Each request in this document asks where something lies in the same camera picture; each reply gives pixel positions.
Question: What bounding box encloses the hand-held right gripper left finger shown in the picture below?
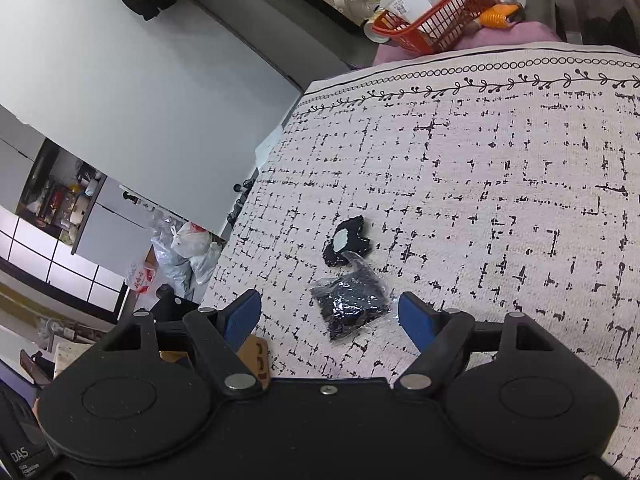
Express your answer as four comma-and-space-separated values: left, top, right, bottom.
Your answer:
97, 289, 274, 402

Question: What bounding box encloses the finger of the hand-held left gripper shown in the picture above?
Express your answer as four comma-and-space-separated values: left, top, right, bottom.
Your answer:
154, 283, 202, 322

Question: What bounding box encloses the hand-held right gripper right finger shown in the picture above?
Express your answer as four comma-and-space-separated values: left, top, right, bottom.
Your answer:
392, 292, 557, 402

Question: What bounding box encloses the brown cardboard box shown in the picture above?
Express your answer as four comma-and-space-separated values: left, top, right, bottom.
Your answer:
159, 334, 274, 392

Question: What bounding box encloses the clear bag of dark items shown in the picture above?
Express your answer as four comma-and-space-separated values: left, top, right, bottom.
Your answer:
309, 254, 401, 344

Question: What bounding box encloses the black cloth piece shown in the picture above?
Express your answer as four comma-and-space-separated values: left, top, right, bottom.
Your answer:
322, 215, 375, 267

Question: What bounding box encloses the red white plastic bag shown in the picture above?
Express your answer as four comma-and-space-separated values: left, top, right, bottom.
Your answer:
122, 254, 159, 294

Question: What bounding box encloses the clear plastic bag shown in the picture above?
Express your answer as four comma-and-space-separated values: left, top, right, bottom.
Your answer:
149, 209, 195, 297

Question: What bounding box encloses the black white patterned bedspread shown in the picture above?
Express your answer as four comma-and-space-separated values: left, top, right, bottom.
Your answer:
199, 42, 640, 480

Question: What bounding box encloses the kitchen shelf with dishes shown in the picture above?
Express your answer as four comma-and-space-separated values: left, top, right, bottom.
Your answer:
14, 137, 109, 257

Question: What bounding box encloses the pink bed sheet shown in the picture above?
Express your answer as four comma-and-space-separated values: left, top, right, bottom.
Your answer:
373, 21, 562, 67

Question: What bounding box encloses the red plastic basket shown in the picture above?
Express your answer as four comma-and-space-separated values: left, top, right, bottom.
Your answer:
370, 0, 490, 55

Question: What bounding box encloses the white paper box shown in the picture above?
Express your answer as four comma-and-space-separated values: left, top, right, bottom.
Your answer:
391, 0, 439, 24

